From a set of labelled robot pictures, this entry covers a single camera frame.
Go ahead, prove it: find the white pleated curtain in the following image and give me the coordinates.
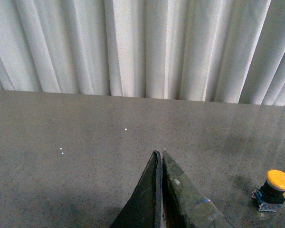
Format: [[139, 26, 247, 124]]
[[0, 0, 285, 106]]

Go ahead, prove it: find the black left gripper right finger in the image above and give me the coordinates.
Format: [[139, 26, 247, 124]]
[[162, 151, 233, 228]]

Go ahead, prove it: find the yellow mushroom push button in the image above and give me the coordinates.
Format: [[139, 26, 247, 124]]
[[251, 169, 285, 212]]

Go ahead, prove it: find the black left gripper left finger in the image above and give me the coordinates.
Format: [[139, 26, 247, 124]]
[[110, 151, 162, 228]]

